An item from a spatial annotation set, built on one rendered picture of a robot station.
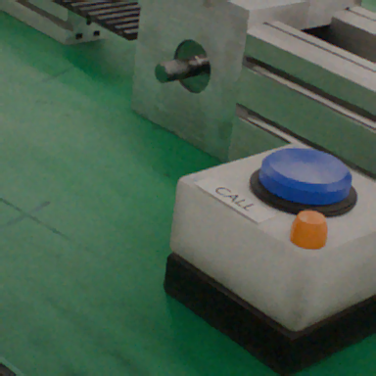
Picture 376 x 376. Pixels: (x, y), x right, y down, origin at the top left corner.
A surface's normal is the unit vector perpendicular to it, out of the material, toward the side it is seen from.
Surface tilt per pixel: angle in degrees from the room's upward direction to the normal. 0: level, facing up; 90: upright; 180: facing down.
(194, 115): 90
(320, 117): 90
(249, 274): 90
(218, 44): 90
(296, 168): 3
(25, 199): 0
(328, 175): 3
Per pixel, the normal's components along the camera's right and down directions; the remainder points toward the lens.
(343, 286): 0.68, 0.38
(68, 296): 0.13, -0.90
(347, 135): -0.72, 0.20
